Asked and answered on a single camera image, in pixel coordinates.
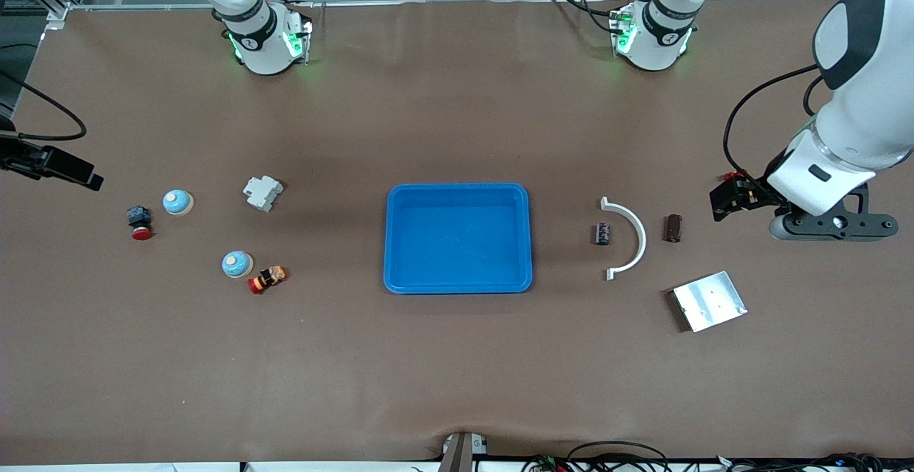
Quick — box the blue dome bell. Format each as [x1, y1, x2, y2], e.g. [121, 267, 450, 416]
[221, 251, 253, 279]
[162, 189, 194, 216]

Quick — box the red button with dark block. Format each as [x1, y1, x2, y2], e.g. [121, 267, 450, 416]
[126, 205, 154, 241]

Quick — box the silver metal power supply box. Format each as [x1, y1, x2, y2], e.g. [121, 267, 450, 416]
[671, 271, 748, 333]

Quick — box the white circuit breaker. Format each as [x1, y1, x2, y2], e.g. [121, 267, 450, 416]
[243, 175, 285, 213]

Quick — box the red emergency stop orange body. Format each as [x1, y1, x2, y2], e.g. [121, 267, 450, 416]
[247, 266, 288, 296]

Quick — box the blue plastic tray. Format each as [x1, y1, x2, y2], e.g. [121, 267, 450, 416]
[383, 184, 534, 295]

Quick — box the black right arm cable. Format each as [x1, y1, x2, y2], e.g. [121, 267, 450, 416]
[0, 69, 88, 141]

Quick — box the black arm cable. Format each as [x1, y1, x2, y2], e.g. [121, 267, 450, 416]
[0, 69, 88, 141]
[723, 64, 829, 173]

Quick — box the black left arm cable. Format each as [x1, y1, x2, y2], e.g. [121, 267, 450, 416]
[723, 64, 829, 173]

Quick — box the white curved plastic bracket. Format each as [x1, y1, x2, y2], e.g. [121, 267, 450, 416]
[600, 196, 648, 281]

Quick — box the black left base cable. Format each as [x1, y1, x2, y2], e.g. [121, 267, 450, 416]
[546, 0, 622, 34]

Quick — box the black cable bundle with loop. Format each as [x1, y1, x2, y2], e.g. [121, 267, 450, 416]
[521, 441, 672, 472]

